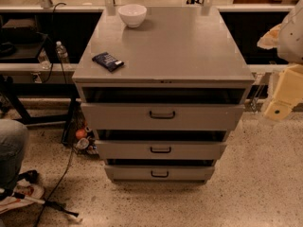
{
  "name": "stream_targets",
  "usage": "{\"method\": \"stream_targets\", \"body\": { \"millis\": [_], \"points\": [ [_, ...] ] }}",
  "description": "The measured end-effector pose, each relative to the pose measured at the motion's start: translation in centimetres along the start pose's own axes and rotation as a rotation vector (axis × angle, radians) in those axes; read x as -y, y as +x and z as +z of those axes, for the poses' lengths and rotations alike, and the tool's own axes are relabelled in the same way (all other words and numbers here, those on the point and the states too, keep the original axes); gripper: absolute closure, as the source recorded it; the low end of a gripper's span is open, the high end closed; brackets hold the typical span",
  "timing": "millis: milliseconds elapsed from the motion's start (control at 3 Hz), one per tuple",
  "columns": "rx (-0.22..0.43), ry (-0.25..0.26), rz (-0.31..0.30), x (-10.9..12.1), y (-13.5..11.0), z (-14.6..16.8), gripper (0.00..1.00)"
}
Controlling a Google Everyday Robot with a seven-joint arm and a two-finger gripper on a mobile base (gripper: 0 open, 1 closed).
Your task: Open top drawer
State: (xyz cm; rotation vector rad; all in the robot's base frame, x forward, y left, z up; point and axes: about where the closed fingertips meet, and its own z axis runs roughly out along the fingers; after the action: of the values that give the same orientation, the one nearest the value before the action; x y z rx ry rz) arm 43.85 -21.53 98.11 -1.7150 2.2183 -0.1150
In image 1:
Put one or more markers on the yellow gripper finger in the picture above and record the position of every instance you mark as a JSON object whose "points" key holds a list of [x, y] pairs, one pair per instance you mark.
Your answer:
{"points": [[276, 110], [270, 39]]}

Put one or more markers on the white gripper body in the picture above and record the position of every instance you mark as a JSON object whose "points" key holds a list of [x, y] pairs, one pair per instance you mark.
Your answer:
{"points": [[292, 39]]}

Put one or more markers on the grey top drawer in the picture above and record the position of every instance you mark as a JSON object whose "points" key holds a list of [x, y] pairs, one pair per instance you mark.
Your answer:
{"points": [[161, 117]]}

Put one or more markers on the grey drawer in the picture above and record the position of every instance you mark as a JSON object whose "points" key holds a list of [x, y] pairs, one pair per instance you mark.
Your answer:
{"points": [[169, 150], [159, 173], [161, 117]]}

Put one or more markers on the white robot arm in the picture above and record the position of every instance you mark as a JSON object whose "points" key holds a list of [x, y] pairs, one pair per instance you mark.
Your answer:
{"points": [[287, 39]]}

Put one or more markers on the grey metal drawer cabinet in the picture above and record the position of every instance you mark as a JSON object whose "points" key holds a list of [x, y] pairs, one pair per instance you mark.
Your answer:
{"points": [[179, 55]]}

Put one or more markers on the grey bottom drawer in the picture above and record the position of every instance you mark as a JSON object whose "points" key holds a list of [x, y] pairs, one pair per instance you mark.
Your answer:
{"points": [[159, 173]]}

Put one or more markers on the grey middle drawer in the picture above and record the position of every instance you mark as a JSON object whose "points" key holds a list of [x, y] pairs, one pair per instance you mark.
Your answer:
{"points": [[169, 150]]}

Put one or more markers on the white ceramic bowl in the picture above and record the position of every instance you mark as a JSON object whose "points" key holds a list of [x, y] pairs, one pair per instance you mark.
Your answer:
{"points": [[132, 15]]}

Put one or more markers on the dark blue snack packet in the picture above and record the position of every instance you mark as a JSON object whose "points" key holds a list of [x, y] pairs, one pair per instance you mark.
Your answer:
{"points": [[107, 61]]}

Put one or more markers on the orange ball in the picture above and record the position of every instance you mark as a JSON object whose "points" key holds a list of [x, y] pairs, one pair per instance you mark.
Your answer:
{"points": [[81, 133]]}

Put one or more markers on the clear plastic water bottle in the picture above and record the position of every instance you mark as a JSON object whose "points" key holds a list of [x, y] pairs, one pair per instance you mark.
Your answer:
{"points": [[62, 52]]}

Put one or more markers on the black tool on floor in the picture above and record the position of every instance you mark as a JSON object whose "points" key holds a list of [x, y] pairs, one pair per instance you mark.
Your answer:
{"points": [[51, 204]]}

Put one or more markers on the black side table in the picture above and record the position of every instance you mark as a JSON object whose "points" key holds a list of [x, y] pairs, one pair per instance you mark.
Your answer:
{"points": [[31, 68]]}

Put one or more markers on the person's leg in jeans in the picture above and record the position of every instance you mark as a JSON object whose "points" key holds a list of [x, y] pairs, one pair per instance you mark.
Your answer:
{"points": [[13, 142]]}

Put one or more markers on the white sneaker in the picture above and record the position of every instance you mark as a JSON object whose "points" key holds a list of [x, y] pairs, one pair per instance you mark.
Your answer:
{"points": [[8, 203]]}

